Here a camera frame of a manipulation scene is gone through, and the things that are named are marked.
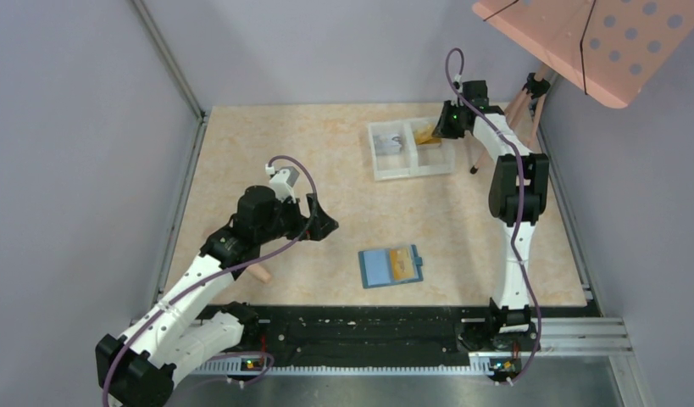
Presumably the pink perforated board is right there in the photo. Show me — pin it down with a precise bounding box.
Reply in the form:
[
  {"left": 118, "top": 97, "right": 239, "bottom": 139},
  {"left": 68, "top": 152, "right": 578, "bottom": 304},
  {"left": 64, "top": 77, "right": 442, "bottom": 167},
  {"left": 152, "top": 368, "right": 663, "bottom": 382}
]
[{"left": 472, "top": 0, "right": 694, "bottom": 109}]

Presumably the purple cable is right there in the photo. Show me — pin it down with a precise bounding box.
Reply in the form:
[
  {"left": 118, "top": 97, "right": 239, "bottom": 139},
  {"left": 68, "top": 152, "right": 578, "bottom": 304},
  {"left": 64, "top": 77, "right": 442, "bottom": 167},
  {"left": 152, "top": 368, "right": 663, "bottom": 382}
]
[
  {"left": 445, "top": 47, "right": 544, "bottom": 383},
  {"left": 102, "top": 155, "right": 319, "bottom": 407}
]

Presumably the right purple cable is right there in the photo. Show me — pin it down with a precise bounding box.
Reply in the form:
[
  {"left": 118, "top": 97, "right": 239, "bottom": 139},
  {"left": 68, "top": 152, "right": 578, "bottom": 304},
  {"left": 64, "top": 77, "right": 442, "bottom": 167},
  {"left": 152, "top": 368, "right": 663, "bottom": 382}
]
[{"left": 445, "top": 47, "right": 544, "bottom": 383}]

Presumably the pink tripod stand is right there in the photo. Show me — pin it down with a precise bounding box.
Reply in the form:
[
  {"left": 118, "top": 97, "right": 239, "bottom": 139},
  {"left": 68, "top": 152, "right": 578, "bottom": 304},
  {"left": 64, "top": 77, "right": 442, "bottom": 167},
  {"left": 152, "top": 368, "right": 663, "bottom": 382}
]
[{"left": 470, "top": 63, "right": 552, "bottom": 174}]

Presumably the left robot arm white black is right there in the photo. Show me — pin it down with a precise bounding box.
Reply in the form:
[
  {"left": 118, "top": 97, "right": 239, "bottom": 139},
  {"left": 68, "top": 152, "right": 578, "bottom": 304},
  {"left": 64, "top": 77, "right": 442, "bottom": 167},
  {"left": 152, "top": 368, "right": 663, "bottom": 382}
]
[{"left": 96, "top": 186, "right": 339, "bottom": 406}]

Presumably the white two-compartment tray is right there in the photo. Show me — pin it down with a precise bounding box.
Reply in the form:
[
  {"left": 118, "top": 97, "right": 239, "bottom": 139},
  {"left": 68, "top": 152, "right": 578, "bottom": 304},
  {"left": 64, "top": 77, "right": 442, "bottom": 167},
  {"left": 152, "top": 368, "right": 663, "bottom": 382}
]
[{"left": 367, "top": 116, "right": 455, "bottom": 181}]

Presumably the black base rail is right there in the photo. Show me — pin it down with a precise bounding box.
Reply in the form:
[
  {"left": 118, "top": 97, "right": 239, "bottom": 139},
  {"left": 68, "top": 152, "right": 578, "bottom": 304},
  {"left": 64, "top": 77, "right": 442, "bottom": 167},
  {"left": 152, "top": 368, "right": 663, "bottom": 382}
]
[{"left": 189, "top": 303, "right": 600, "bottom": 370}]

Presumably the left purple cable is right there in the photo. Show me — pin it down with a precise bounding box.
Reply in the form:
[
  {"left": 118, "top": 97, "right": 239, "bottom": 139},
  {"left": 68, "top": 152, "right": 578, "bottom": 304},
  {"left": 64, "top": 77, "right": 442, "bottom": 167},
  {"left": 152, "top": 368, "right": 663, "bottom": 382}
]
[{"left": 102, "top": 155, "right": 319, "bottom": 407}]

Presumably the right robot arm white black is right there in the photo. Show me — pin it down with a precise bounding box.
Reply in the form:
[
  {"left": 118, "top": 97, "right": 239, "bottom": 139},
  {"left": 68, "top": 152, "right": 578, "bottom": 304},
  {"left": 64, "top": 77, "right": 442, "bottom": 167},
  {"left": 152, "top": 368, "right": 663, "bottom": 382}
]
[{"left": 433, "top": 77, "right": 549, "bottom": 339}]

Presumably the silver card in tray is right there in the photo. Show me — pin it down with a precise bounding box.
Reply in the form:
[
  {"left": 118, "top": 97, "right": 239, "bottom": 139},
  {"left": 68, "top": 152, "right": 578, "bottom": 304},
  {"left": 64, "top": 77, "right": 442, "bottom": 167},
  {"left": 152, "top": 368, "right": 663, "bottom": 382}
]
[{"left": 373, "top": 133, "right": 404, "bottom": 156}]

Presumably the teal card holder wallet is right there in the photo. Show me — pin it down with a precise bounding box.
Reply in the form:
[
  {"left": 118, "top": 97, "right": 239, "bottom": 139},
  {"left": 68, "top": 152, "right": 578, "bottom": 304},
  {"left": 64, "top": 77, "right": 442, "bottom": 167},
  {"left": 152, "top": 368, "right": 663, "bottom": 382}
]
[{"left": 358, "top": 244, "right": 424, "bottom": 289}]

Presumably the aluminium frame post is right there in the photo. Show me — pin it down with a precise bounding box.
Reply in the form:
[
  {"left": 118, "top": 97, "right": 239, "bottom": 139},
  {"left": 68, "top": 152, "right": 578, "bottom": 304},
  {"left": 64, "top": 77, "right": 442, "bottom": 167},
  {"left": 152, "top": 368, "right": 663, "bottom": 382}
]
[{"left": 127, "top": 0, "right": 206, "bottom": 120}]

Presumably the grey slotted cable duct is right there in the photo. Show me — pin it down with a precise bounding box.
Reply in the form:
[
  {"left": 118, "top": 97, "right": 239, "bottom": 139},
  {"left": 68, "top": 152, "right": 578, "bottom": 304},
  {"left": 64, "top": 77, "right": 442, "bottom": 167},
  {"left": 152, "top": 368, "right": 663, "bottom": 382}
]
[{"left": 192, "top": 355, "right": 519, "bottom": 378}]

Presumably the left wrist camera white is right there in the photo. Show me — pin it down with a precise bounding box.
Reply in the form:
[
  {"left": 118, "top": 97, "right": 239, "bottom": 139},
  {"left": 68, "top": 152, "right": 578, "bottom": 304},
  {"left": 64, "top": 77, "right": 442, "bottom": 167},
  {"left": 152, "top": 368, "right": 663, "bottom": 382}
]
[{"left": 265, "top": 164, "right": 300, "bottom": 202}]

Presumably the beige wooden peg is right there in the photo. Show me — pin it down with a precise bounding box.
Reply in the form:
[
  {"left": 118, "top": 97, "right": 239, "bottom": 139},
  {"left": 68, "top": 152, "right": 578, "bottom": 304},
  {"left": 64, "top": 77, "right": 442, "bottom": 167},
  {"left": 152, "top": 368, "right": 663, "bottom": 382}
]
[{"left": 246, "top": 264, "right": 273, "bottom": 284}]

